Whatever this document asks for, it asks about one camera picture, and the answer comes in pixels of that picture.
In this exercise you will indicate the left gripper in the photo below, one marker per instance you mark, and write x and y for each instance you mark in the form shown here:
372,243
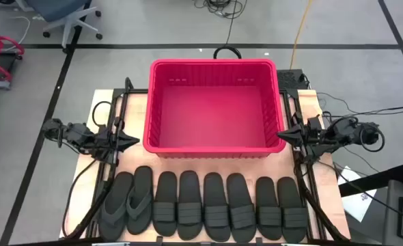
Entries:
107,140

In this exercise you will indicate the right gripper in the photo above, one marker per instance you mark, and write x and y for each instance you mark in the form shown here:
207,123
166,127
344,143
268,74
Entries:
305,135

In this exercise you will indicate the dark grey flip-flop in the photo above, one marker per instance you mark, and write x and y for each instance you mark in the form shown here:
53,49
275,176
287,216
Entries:
112,222
140,218

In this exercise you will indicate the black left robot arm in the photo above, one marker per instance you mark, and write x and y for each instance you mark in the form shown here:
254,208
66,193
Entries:
78,135

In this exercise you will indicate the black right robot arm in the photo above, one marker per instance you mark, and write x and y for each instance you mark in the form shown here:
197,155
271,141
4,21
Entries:
345,131

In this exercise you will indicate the red plastic bin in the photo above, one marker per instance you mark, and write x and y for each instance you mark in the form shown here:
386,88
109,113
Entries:
215,116

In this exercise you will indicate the black control box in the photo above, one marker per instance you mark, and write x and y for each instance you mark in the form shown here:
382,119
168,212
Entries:
288,79

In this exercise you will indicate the black desk bar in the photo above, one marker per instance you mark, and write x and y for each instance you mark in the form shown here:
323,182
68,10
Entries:
372,181

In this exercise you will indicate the white paper sheet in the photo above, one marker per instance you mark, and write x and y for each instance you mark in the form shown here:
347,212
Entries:
358,205

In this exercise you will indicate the black clamp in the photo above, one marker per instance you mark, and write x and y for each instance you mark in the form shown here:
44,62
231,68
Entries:
159,240
259,240

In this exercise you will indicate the grey desk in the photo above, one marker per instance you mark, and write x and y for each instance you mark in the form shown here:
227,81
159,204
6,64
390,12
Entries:
392,212

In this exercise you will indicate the blue office chair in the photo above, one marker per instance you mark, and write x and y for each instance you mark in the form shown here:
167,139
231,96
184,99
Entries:
56,8

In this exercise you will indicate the black aluminium frame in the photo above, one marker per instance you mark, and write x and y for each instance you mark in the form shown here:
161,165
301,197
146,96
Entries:
133,91
290,93

